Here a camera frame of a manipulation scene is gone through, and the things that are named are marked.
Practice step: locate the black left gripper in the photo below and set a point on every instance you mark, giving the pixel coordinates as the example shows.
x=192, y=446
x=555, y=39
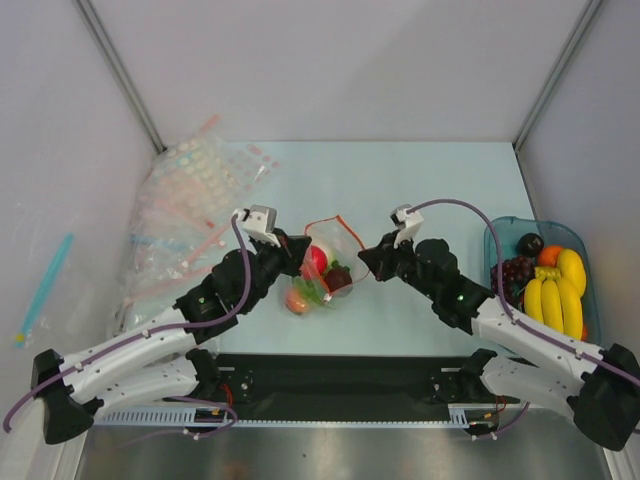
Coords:
x=291, y=251

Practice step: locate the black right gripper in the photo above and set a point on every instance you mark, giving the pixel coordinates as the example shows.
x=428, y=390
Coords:
x=392, y=255

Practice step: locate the orange red peach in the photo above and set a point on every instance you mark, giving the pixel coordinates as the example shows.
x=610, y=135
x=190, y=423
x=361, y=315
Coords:
x=296, y=303

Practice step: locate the clear orange zip bag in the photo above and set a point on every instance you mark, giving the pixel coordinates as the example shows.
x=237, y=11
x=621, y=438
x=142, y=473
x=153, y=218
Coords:
x=340, y=242

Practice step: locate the green grape bunch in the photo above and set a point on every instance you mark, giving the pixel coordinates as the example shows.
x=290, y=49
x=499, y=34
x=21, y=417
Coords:
x=312, y=287

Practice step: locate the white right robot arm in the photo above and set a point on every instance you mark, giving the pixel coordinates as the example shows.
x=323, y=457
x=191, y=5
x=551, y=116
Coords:
x=596, y=388

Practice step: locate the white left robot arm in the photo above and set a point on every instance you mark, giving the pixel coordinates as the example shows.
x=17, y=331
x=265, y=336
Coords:
x=163, y=357

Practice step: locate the pile of clear zip bags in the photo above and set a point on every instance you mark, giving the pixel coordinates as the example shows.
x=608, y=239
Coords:
x=181, y=215

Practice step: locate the purple grape bunch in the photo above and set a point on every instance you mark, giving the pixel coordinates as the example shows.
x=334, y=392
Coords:
x=517, y=272

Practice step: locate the dark purple plum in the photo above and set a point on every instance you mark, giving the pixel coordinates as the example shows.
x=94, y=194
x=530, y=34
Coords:
x=530, y=245

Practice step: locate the orange tangerine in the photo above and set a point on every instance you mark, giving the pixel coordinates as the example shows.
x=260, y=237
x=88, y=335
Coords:
x=548, y=256

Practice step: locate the teal plastic fruit bin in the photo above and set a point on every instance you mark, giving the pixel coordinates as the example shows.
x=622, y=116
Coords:
x=500, y=244

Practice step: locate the yellow banana bunch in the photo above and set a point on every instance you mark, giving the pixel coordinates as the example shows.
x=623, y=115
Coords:
x=553, y=300

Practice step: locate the yellow mango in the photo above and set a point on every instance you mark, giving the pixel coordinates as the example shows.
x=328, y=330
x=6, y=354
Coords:
x=571, y=267

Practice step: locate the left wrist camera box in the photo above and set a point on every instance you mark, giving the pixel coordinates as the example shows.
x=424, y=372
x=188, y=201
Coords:
x=258, y=222

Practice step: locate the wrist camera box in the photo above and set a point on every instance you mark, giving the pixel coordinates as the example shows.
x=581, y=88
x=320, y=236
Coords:
x=407, y=222
x=258, y=222

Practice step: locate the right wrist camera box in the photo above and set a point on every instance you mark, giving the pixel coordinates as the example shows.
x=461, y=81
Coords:
x=407, y=222

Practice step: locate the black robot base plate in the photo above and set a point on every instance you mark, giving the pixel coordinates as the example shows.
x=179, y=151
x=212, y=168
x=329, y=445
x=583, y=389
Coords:
x=344, y=387

